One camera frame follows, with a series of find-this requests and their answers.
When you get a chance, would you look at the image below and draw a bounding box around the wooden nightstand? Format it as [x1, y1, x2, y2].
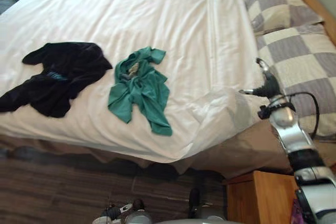
[222, 170, 300, 224]

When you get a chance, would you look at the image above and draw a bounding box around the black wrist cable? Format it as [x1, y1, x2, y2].
[285, 92, 320, 140]

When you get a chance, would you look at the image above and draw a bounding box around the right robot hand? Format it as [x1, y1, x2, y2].
[239, 57, 280, 99]

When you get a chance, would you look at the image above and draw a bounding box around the wooden bed frame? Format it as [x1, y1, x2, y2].
[281, 0, 336, 48]

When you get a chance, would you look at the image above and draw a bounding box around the purple item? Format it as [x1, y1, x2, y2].
[290, 198, 304, 224]

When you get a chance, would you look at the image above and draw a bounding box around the brown bed skirt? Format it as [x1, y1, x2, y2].
[0, 119, 336, 180]

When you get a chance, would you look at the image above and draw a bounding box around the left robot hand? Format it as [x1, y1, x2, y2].
[101, 199, 145, 221]

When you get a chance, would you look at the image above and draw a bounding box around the white pillow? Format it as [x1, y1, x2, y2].
[206, 0, 260, 88]

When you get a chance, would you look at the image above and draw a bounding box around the large checkered quilted pillow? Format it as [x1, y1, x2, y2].
[254, 24, 336, 137]

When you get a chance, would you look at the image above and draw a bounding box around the black garment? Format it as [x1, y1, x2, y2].
[0, 41, 113, 119]

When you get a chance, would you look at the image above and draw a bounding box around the small checkered quilted pillow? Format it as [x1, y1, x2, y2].
[240, 0, 325, 35]

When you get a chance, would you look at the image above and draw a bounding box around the green garment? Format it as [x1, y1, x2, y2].
[107, 46, 173, 137]

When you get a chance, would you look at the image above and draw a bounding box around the white bed sheet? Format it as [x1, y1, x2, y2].
[0, 0, 263, 167]

